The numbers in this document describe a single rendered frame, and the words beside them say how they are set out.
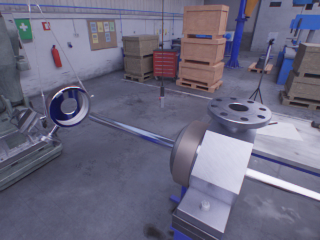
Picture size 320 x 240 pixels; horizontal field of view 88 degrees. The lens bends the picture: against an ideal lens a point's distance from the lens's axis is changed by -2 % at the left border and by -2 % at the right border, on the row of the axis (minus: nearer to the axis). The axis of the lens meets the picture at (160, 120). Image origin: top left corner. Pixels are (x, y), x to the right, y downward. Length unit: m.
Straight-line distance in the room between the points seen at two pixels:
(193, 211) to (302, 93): 4.58
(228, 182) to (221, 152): 0.12
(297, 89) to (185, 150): 4.39
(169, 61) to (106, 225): 4.71
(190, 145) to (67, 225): 1.64
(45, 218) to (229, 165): 1.97
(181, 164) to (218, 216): 0.26
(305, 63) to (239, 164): 4.29
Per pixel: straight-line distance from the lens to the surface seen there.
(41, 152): 2.78
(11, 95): 2.12
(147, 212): 2.04
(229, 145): 0.75
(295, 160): 1.60
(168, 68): 5.69
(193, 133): 0.85
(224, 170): 0.74
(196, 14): 5.11
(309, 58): 4.92
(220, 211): 0.77
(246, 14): 8.12
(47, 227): 2.24
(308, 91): 5.09
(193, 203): 0.76
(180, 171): 0.86
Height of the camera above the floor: 1.73
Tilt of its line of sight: 30 degrees down
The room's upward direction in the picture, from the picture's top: straight up
